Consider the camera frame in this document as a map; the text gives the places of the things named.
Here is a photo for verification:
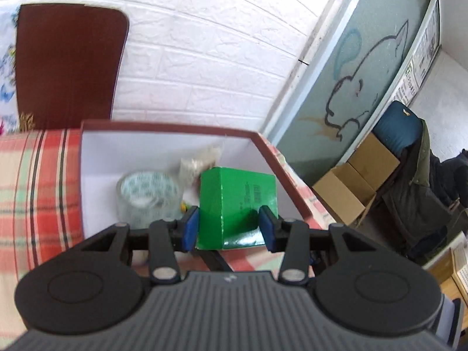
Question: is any dark clothing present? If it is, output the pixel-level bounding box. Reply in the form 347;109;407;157
431;148;468;213

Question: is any wooden desk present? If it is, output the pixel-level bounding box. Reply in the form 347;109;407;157
425;233;468;302

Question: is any plaid blanket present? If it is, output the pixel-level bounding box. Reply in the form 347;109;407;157
0;129;339;337

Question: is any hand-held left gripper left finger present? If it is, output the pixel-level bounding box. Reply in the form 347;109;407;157
80;207;200;284

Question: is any blue chair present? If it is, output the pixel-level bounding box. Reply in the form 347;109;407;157
376;100;425;156

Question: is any clear printed tape roll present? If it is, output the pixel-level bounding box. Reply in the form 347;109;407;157
116;170;184;232

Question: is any brown headboard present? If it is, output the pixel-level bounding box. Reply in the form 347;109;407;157
15;4;130;131

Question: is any frosted glass door with drawing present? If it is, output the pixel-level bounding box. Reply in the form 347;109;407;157
262;0;442;188

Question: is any white box with red rim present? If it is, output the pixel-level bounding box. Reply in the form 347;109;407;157
79;119;339;251

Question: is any paper notice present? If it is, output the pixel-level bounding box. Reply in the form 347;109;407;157
397;0;440;105

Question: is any plastic bag of white pieces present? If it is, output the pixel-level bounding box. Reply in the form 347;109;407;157
179;145;225;191

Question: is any open cardboard carton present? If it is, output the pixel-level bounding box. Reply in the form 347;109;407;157
311;132;401;228

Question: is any green box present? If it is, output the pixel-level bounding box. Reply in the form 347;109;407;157
195;167;279;251

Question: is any green jacket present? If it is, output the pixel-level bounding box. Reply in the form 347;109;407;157
383;119;455;261

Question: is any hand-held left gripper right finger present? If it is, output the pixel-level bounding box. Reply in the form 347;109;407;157
258;205;370;286

